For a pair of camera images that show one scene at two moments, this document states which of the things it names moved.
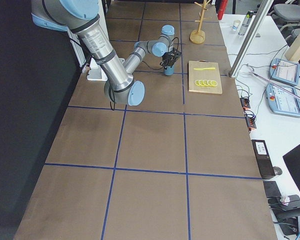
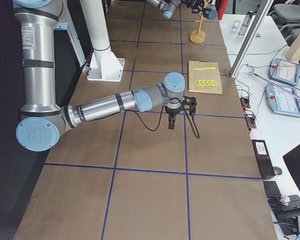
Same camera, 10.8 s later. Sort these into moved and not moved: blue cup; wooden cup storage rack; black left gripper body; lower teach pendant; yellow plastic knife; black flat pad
Moved: blue cup; black left gripper body
Not moved: black flat pad; wooden cup storage rack; lower teach pendant; yellow plastic knife
